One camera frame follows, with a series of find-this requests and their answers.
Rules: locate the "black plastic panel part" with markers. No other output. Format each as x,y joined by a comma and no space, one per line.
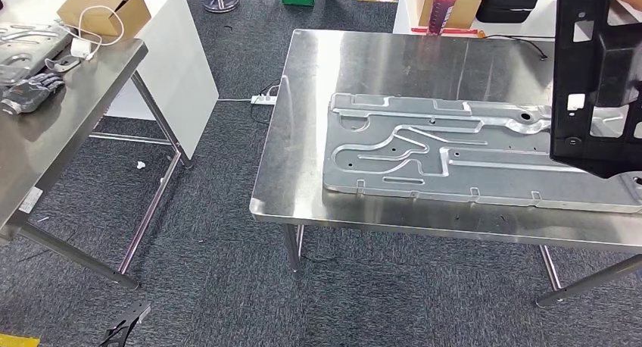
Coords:
561,58

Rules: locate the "stainless steel workbench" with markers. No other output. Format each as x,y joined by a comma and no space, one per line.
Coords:
401,58

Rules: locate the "stamped grey metal plate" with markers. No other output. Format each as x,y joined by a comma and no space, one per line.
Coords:
381,179
30,46

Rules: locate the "white power strip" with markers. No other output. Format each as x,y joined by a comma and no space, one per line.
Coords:
263,100

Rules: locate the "white board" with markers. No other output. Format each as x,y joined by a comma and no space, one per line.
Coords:
175,58

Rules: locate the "red snack can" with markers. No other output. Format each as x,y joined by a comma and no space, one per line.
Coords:
441,13

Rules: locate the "red flat strip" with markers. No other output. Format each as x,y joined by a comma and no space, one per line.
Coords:
466,32

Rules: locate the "black bag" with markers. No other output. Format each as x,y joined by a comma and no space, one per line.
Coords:
501,8

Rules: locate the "stainless steel table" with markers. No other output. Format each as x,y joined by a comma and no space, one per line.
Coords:
75,109

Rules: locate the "grey metal hook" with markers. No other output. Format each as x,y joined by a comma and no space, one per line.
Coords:
72,61

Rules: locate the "spare grey robot hand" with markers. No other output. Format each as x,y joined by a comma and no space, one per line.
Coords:
30,96

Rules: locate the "yellow floor tape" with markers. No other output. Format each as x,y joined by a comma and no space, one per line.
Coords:
17,341

